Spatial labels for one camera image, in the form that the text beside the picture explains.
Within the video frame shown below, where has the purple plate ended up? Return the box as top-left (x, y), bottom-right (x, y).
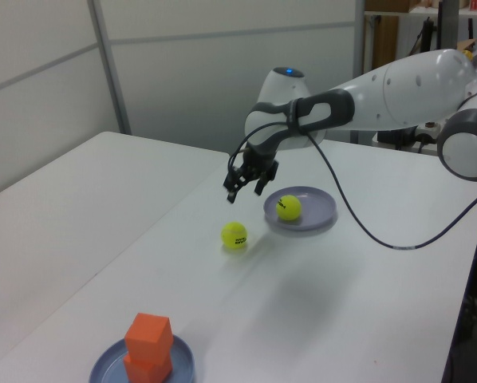
top-left (263, 186), bottom-right (338, 231)

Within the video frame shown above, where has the blue plate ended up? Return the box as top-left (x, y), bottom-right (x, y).
top-left (89, 334), bottom-right (195, 383)

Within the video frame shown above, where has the dark grey upright bar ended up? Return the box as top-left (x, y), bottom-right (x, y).
top-left (437, 0), bottom-right (459, 52)

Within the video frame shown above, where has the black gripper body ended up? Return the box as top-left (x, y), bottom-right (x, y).
top-left (237, 149), bottom-right (281, 180)

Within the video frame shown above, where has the grey metal post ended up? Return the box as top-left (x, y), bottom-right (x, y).
top-left (350, 0), bottom-right (373, 145)

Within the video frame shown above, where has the black power strip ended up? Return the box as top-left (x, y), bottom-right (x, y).
top-left (377, 127), bottom-right (417, 151)

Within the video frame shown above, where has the orange cube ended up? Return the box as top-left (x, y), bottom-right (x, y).
top-left (124, 313), bottom-right (175, 363)
top-left (122, 353), bottom-right (173, 383)

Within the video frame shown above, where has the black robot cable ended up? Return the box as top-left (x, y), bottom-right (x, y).
top-left (227, 121), bottom-right (477, 251)

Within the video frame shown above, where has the black monitor pole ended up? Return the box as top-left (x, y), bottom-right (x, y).
top-left (420, 16), bottom-right (439, 55)

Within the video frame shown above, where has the white emergency stop button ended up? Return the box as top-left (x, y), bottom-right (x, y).
top-left (416, 121), bottom-right (440, 144)

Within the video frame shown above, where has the brown wooden panel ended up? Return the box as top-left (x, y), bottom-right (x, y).
top-left (372, 15), bottom-right (399, 69)

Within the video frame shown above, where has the yellow tennis ball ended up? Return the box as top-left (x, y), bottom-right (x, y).
top-left (276, 194), bottom-right (302, 222)
top-left (221, 221), bottom-right (249, 251)

